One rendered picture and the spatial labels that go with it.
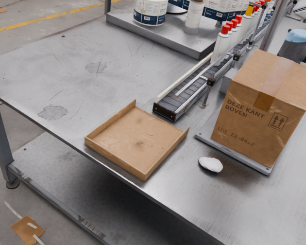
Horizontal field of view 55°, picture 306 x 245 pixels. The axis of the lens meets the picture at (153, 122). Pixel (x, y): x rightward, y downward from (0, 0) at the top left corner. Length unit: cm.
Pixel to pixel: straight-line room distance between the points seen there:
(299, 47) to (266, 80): 53
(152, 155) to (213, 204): 27
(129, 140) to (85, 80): 43
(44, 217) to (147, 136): 98
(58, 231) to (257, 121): 127
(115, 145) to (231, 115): 42
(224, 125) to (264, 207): 30
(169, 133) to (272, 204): 43
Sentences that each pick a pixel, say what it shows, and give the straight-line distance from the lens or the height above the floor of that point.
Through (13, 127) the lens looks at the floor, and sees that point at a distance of 243.
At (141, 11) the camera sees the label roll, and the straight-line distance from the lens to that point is 184.
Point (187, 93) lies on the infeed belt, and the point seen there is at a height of 88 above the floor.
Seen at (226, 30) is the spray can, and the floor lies 107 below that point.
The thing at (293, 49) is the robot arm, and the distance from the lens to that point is 155.
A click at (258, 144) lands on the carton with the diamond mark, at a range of 108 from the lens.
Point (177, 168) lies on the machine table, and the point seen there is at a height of 83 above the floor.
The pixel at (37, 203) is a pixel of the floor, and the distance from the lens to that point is 195.
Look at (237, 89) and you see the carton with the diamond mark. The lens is 99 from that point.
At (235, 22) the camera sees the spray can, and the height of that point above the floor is 108.
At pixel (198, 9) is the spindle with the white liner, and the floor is 103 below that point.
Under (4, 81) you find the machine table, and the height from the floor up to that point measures 83.
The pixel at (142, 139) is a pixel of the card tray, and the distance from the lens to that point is 110.
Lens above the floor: 160
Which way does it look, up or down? 41 degrees down
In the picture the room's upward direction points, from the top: 10 degrees clockwise
